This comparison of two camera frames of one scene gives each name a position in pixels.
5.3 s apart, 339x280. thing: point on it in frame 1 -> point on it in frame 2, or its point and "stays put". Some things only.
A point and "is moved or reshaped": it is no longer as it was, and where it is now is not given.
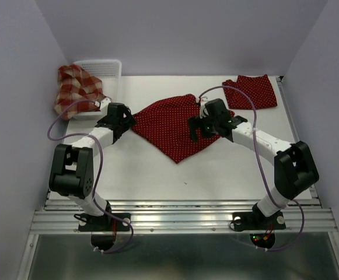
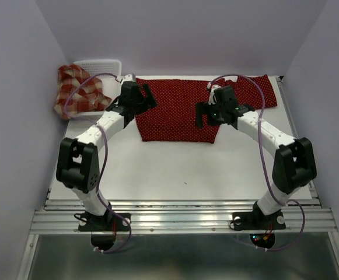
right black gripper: x=195 y=122 -> x=202 y=108
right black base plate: x=245 y=221 stays put
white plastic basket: x=109 y=72 stays put
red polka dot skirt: x=259 y=89 stays put
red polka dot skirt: x=165 y=123 is moved or reshaped
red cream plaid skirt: x=73 y=84 stays put
